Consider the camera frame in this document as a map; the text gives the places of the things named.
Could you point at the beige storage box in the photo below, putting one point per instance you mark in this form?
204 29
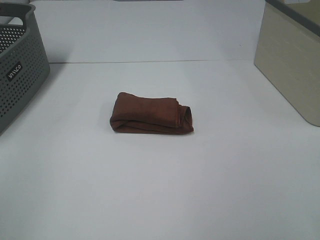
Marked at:
288 53

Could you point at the brown towel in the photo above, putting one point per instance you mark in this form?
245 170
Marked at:
140 115

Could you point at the grey perforated plastic basket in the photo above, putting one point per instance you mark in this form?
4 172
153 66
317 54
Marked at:
24 65

